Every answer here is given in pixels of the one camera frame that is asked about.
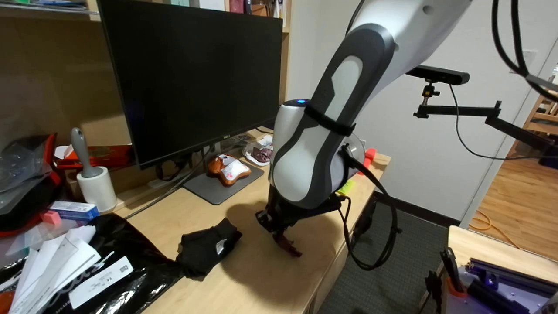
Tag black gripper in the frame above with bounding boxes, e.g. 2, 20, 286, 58
255, 185, 344, 243

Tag yellow-green plastic packet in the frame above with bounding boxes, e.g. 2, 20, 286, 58
337, 178, 358, 199

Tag black cloth with white label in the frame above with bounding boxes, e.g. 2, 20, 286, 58
174, 217, 244, 281

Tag dark grey mouse pad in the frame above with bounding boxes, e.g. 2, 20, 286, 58
181, 164, 267, 206

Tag orange white plush toy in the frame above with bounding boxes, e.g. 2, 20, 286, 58
208, 154, 253, 189

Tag black plastic bag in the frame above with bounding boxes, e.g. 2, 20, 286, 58
0, 213, 185, 314

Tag large black computer monitor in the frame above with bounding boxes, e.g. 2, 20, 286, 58
96, 0, 284, 171

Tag red box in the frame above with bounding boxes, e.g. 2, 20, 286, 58
44, 133, 136, 173

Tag black tool orange grip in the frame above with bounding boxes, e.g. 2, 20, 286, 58
439, 248, 467, 299

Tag white printed label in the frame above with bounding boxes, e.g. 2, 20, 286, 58
68, 255, 136, 311

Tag blue white small box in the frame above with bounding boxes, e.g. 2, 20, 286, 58
49, 199, 101, 224

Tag light wooden side table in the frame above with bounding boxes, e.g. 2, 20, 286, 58
438, 225, 558, 314

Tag white paper envelopes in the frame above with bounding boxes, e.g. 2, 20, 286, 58
7, 225, 103, 314

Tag pink eraser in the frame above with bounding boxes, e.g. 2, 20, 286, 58
40, 210, 63, 227

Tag grey crumpled plastic bag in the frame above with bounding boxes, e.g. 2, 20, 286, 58
0, 136, 56, 217

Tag light wooden shelf unit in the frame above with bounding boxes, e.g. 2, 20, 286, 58
0, 0, 293, 194

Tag black monitor cable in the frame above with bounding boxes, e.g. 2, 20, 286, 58
124, 168, 202, 220

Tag black robot wrist cable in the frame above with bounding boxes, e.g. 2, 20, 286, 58
337, 145, 401, 272

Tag white lint roller grey handle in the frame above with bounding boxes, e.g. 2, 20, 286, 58
68, 128, 119, 215

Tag orange floor cable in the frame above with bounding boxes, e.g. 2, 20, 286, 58
473, 208, 525, 250

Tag black stereo camera bar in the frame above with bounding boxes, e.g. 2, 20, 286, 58
405, 63, 471, 88

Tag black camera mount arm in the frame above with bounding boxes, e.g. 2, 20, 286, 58
413, 84, 558, 171

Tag black cable bundle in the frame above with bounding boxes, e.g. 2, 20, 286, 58
490, 0, 558, 103

